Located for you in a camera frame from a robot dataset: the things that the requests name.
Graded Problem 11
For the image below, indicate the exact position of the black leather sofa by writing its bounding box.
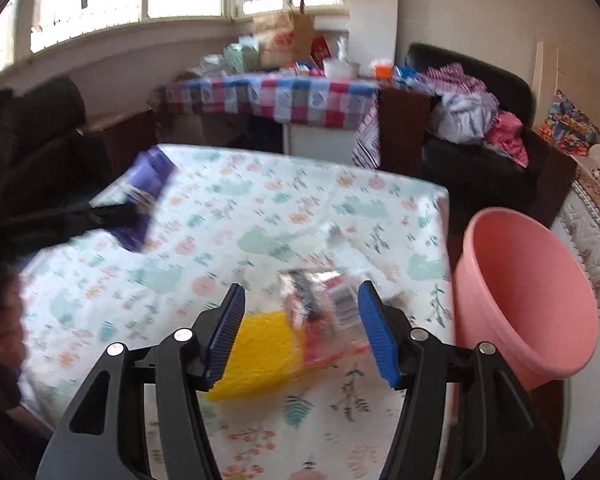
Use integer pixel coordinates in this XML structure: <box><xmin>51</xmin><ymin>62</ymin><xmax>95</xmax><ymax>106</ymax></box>
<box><xmin>405</xmin><ymin>42</ymin><xmax>578</xmax><ymax>231</ymax></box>

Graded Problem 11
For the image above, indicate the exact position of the black chair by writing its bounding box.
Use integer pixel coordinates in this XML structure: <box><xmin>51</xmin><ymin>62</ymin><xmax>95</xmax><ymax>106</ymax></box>
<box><xmin>0</xmin><ymin>76</ymin><xmax>112</xmax><ymax>231</ymax></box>

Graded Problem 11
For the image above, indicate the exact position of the colourful printed blanket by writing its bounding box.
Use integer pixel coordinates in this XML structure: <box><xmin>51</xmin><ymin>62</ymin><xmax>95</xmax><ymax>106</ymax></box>
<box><xmin>537</xmin><ymin>90</ymin><xmax>600</xmax><ymax>156</ymax></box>

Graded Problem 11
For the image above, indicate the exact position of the quilted bedspread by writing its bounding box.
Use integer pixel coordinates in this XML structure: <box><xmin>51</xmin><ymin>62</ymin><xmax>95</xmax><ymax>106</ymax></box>
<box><xmin>550</xmin><ymin>145</ymin><xmax>600</xmax><ymax>461</ymax></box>

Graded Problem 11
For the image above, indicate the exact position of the purple packet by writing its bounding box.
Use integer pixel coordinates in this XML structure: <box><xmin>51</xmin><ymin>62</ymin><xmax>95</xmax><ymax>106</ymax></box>
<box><xmin>89</xmin><ymin>147</ymin><xmax>177</xmax><ymax>253</ymax></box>

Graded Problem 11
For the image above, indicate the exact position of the light wooden board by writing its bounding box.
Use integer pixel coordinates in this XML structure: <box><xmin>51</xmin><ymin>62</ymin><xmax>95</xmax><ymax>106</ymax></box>
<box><xmin>532</xmin><ymin>42</ymin><xmax>563</xmax><ymax>131</ymax></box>

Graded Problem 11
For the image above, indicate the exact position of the pink red garment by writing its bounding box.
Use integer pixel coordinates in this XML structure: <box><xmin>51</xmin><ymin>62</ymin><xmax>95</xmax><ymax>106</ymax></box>
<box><xmin>487</xmin><ymin>110</ymin><xmax>531</xmax><ymax>167</ymax></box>

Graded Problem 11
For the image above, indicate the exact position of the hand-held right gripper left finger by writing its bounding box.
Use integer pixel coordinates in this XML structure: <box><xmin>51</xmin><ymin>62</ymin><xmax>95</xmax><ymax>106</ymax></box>
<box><xmin>35</xmin><ymin>283</ymin><xmax>246</xmax><ymax>480</ymax></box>

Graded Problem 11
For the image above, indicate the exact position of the white bowl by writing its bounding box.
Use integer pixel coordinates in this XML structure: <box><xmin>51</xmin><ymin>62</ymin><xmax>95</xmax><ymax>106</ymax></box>
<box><xmin>322</xmin><ymin>59</ymin><xmax>360</xmax><ymax>81</ymax></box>

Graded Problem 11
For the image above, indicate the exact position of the brown wooden cabinet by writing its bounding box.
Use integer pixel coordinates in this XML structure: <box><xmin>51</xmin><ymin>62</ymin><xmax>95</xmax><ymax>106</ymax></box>
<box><xmin>82</xmin><ymin>109</ymin><xmax>157</xmax><ymax>181</ymax></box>

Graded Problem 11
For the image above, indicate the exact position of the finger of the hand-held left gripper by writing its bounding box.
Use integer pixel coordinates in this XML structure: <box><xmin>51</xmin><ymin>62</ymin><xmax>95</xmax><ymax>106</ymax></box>
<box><xmin>0</xmin><ymin>202</ymin><xmax>141</xmax><ymax>248</ymax></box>

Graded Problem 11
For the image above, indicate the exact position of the green box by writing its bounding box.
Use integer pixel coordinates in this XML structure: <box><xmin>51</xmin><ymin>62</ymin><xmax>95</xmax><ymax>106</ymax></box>
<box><xmin>223</xmin><ymin>42</ymin><xmax>261</xmax><ymax>73</ymax></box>

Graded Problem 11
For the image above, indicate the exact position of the brown wooden board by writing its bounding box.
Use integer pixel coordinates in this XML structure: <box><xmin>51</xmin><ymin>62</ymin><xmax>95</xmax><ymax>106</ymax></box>
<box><xmin>377</xmin><ymin>87</ymin><xmax>433</xmax><ymax>176</ymax></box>

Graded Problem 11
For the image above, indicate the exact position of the pink plastic basin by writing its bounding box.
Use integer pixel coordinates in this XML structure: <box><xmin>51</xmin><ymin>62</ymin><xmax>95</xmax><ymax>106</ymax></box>
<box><xmin>452</xmin><ymin>206</ymin><xmax>600</xmax><ymax>392</ymax></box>

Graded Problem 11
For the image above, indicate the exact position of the brown paper bag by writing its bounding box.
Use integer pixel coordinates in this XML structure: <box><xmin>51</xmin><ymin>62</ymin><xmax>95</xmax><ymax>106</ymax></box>
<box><xmin>254</xmin><ymin>12</ymin><xmax>316</xmax><ymax>68</ymax></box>

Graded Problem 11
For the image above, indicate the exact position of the person's left hand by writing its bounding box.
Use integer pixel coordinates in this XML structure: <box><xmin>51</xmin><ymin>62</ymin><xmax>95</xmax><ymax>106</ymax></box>
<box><xmin>0</xmin><ymin>280</ymin><xmax>28</xmax><ymax>366</ymax></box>

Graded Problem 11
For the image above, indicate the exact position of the checked heart print tablecloth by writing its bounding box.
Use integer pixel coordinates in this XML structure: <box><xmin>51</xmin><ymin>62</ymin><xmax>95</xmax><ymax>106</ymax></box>
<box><xmin>165</xmin><ymin>71</ymin><xmax>381</xmax><ymax>128</ymax></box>

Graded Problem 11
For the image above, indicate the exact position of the purple white patterned cloth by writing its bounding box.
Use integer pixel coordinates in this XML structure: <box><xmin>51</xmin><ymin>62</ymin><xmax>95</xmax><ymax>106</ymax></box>
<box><xmin>352</xmin><ymin>110</ymin><xmax>383</xmax><ymax>171</ymax></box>

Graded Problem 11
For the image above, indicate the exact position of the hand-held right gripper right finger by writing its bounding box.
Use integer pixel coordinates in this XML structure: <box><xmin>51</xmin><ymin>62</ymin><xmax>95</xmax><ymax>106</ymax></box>
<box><xmin>357</xmin><ymin>280</ymin><xmax>566</xmax><ymax>480</ymax></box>

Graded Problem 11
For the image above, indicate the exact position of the white table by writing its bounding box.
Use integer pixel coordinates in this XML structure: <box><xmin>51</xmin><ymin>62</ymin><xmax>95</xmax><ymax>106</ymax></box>
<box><xmin>282</xmin><ymin>122</ymin><xmax>361</xmax><ymax>163</ymax></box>

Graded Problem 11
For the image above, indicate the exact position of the snack wrapper with barcode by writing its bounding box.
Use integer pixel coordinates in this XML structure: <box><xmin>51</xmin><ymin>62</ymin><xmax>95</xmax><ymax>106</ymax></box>
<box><xmin>277</xmin><ymin>267</ymin><xmax>361</xmax><ymax>367</ymax></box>

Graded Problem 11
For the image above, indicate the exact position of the red box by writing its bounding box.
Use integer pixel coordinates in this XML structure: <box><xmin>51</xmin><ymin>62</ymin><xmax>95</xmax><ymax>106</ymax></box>
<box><xmin>312</xmin><ymin>37</ymin><xmax>331</xmax><ymax>68</ymax></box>

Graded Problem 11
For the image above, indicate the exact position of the pink checked garment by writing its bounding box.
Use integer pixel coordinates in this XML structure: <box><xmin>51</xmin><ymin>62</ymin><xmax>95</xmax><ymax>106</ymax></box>
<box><xmin>420</xmin><ymin>62</ymin><xmax>486</xmax><ymax>96</ymax></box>

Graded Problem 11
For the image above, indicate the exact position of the grey white garment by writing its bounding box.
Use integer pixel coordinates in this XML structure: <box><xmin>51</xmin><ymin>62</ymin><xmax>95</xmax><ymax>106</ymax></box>
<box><xmin>430</xmin><ymin>92</ymin><xmax>501</xmax><ymax>143</ymax></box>

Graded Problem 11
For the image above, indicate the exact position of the yellow packet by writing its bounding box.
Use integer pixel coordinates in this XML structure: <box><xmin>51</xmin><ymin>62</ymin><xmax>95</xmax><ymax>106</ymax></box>
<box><xmin>207</xmin><ymin>310</ymin><xmax>308</xmax><ymax>402</ymax></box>

